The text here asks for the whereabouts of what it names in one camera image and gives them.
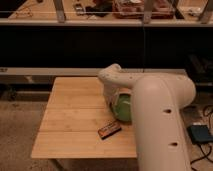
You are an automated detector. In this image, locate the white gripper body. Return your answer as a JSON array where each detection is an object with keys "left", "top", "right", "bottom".
[{"left": 103, "top": 85, "right": 119, "bottom": 109}]

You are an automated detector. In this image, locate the green ceramic bowl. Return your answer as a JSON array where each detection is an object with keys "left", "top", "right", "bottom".
[{"left": 111, "top": 93, "right": 131, "bottom": 122}]

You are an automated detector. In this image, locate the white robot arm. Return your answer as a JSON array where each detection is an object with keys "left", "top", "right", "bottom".
[{"left": 98, "top": 64, "right": 196, "bottom": 171}]

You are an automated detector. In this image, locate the dark rectangular snack box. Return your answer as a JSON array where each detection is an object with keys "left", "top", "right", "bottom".
[{"left": 98, "top": 121, "right": 122, "bottom": 140}]

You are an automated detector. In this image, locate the light wooden table board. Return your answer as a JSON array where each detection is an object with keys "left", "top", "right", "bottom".
[{"left": 31, "top": 77, "right": 136, "bottom": 159}]

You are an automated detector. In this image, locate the clear tray of items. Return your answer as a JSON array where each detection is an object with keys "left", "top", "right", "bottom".
[{"left": 112, "top": 0, "right": 174, "bottom": 19}]

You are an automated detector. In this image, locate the black power adapter box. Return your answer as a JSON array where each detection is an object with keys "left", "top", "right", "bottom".
[{"left": 187, "top": 125, "right": 213, "bottom": 144}]

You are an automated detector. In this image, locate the black floor cable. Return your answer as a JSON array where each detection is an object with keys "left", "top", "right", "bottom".
[{"left": 189, "top": 104, "right": 213, "bottom": 166}]

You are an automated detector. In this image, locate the long shelf rail frame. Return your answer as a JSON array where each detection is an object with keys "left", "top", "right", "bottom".
[{"left": 0, "top": 0, "right": 213, "bottom": 27}]

